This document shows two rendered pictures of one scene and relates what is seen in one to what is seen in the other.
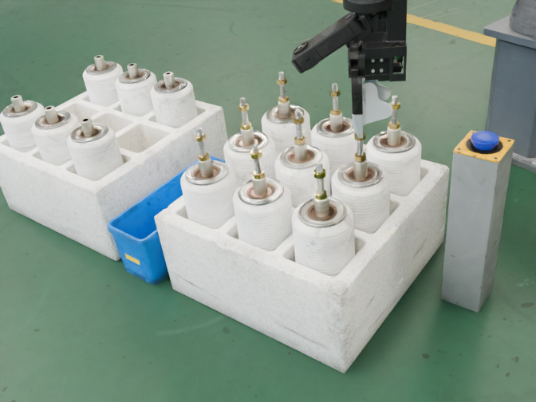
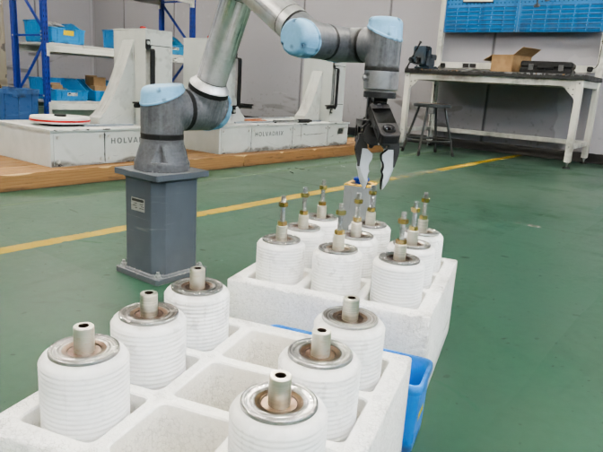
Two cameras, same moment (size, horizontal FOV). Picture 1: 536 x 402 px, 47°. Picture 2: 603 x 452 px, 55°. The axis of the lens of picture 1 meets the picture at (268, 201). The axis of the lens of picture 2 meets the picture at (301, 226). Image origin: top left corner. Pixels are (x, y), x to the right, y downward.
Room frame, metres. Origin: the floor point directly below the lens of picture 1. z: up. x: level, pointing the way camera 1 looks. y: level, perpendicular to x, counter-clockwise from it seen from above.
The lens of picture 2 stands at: (1.43, 0.99, 0.55)
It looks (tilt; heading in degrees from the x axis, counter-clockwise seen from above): 14 degrees down; 250
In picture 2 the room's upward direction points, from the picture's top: 4 degrees clockwise
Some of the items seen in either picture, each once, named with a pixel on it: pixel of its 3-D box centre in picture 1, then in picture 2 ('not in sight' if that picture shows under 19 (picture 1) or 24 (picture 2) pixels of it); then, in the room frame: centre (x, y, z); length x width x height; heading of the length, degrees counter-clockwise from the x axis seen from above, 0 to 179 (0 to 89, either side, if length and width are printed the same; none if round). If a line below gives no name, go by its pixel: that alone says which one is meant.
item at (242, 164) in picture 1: (254, 183); (334, 293); (1.00, 0.02, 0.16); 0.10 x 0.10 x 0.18
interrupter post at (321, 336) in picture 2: (51, 115); (320, 343); (1.19, 0.43, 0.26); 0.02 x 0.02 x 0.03
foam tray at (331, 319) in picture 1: (307, 229); (349, 308); (0.92, -0.07, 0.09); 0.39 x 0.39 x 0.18; 49
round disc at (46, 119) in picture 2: not in sight; (60, 119); (1.61, -2.38, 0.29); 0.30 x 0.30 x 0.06
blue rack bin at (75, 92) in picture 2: not in sight; (58, 89); (1.78, -5.41, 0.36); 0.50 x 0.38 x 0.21; 124
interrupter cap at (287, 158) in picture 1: (301, 157); (355, 235); (0.92, -0.07, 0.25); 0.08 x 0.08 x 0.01
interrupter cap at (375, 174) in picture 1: (360, 175); (370, 224); (0.85, -0.16, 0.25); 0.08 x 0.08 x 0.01
